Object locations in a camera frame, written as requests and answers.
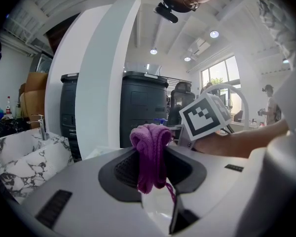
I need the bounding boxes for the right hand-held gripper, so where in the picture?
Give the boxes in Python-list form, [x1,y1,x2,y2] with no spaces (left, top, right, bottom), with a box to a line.
[167,92,232,153]

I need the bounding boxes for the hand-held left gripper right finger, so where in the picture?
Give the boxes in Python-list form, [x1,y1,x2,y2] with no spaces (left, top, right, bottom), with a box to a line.
[162,144,291,235]

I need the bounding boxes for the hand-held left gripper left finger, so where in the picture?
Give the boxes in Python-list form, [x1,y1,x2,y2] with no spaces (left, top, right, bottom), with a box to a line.
[21,146,145,237]

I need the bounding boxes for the purple cloth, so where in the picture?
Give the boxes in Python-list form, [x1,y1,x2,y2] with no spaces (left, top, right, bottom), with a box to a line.
[129,123,176,203]

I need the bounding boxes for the person's right forearm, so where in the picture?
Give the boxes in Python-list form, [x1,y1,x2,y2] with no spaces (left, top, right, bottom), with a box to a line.
[194,118,291,159]

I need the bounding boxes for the black office chair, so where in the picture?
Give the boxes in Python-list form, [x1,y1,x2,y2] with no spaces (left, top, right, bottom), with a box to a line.
[166,81,196,127]

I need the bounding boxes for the black balcony railing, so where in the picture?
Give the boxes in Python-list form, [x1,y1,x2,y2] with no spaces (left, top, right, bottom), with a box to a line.
[167,77,191,86]

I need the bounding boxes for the large glass window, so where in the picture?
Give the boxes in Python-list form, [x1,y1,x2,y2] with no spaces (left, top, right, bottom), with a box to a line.
[200,55,242,90]

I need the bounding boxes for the black plastic cabinet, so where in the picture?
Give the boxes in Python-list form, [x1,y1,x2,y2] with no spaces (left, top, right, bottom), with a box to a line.
[120,71,169,150]
[60,72,80,163]

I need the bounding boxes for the ceiling air conditioner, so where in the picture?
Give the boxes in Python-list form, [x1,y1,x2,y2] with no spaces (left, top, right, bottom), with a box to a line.
[187,38,211,57]

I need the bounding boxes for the chrome faucet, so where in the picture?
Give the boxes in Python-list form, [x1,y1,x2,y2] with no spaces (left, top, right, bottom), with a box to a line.
[26,114,50,141]

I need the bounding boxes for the black marble counter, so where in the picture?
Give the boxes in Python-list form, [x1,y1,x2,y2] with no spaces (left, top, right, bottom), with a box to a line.
[0,117,32,139]

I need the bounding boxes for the stacked brown cardboard boxes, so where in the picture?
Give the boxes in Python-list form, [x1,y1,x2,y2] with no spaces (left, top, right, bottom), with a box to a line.
[18,71,49,119]

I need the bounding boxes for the cream striped shirt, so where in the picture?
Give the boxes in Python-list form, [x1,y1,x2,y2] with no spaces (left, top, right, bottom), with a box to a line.
[248,0,296,59]

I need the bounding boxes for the black head camera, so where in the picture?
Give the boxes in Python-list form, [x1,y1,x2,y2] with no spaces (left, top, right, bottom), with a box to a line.
[153,2,180,24]

